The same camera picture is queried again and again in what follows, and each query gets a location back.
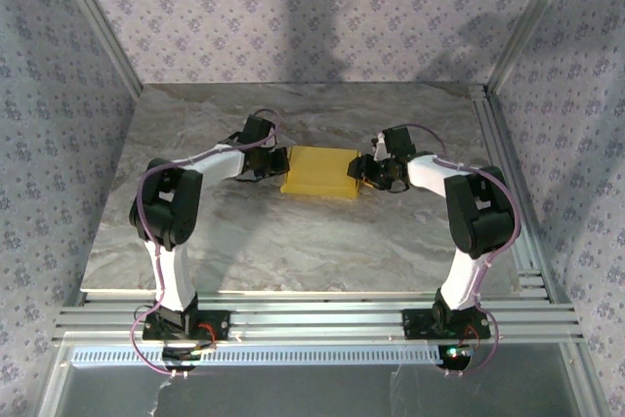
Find yellow and white paper box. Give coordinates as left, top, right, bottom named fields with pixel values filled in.
left=279, top=145, right=363, bottom=201

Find aluminium frame post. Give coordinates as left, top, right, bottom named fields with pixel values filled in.
left=48, top=0, right=146, bottom=101
left=487, top=0, right=582, bottom=91

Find black controller board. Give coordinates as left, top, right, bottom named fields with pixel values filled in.
left=438, top=343, right=478, bottom=370
left=163, top=346, right=219, bottom=372

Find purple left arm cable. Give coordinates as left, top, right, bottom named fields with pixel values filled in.
left=127, top=107, right=279, bottom=379

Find aluminium side rails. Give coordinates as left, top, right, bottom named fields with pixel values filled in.
left=468, top=84, right=553, bottom=301

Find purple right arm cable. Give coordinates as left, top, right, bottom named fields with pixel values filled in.
left=404, top=122, right=522, bottom=379

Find white slotted cable duct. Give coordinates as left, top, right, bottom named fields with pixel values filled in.
left=70, top=344, right=440, bottom=367

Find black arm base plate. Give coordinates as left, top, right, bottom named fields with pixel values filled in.
left=141, top=309, right=231, bottom=343
left=402, top=308, right=491, bottom=341

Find grey metal panel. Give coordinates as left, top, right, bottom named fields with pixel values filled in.
left=62, top=365, right=587, bottom=417

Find aluminium rail frame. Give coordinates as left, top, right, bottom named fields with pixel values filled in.
left=53, top=289, right=585, bottom=345

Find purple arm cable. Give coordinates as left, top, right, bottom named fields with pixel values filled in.
left=404, top=122, right=522, bottom=379
left=127, top=107, right=279, bottom=379

